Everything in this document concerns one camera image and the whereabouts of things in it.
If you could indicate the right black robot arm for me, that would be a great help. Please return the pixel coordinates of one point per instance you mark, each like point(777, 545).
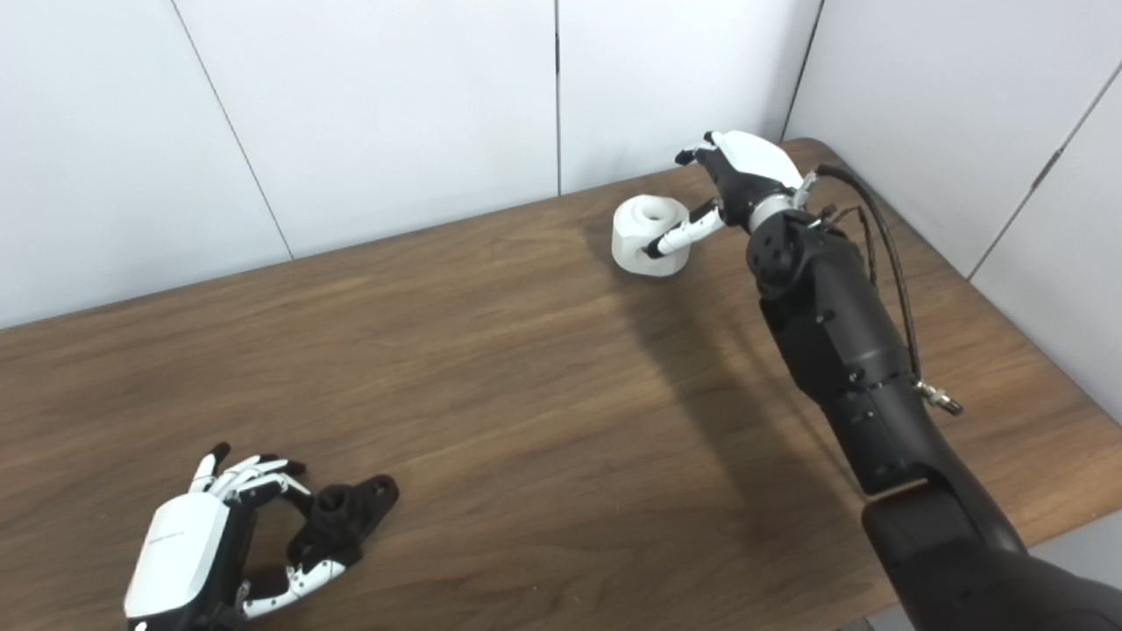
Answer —
point(841, 342)

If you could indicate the black flanged holder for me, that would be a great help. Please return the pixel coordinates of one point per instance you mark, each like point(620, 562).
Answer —
point(346, 513)

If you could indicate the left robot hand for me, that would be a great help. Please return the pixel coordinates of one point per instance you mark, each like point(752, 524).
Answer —
point(180, 548)

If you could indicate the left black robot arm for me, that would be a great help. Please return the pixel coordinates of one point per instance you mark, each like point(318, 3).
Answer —
point(219, 620)

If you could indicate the round white piece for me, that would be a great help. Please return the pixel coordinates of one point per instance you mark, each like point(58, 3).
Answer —
point(633, 237)

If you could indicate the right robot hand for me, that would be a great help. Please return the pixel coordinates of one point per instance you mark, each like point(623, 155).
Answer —
point(754, 166)

